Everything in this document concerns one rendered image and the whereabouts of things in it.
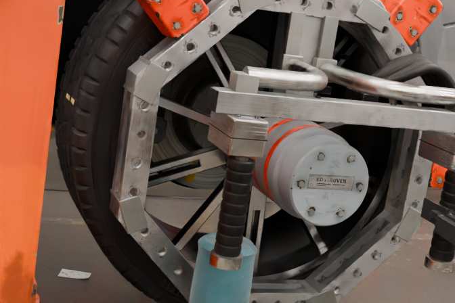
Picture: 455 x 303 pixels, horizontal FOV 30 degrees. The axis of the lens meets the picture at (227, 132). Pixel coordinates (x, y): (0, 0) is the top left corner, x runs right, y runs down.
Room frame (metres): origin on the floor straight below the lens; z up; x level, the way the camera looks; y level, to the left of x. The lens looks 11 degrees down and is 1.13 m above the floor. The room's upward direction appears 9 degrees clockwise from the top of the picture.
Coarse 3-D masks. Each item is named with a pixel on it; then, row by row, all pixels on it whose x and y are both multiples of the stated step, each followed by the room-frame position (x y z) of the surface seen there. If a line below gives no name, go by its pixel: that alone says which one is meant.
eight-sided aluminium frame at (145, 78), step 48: (240, 0) 1.29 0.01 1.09; (288, 0) 1.32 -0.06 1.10; (336, 0) 1.35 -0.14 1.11; (192, 48) 1.28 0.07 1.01; (384, 48) 1.38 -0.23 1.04; (144, 96) 1.24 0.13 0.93; (144, 144) 1.24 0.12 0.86; (144, 192) 1.25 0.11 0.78; (144, 240) 1.25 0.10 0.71; (384, 240) 1.41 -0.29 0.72; (288, 288) 1.40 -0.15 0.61; (336, 288) 1.40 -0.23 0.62
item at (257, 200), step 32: (352, 32) 1.46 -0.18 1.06; (224, 64) 1.40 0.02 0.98; (352, 64) 1.58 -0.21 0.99; (160, 96) 1.36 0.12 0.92; (352, 128) 1.64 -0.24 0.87; (384, 128) 1.52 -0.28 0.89; (160, 160) 1.38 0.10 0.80; (192, 160) 1.39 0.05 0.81; (224, 160) 1.41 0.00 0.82; (384, 160) 1.51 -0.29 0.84; (256, 192) 1.43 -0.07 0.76; (384, 192) 1.50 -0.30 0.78; (160, 224) 1.55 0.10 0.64; (192, 224) 1.39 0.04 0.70; (256, 224) 1.44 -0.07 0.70; (288, 224) 1.61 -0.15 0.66; (352, 224) 1.49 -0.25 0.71; (192, 256) 1.42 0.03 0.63; (256, 256) 1.44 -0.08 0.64; (288, 256) 1.49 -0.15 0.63; (320, 256) 1.46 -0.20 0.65
